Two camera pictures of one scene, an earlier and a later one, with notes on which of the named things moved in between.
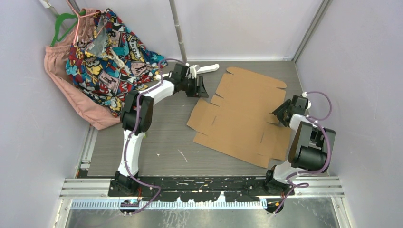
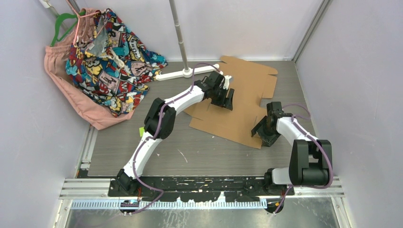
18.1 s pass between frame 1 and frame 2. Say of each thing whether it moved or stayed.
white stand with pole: stayed
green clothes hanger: stayed
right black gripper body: moved
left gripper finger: moved
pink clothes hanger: stayed
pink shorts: stayed
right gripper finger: moved
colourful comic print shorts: stayed
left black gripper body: moved
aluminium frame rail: stayed
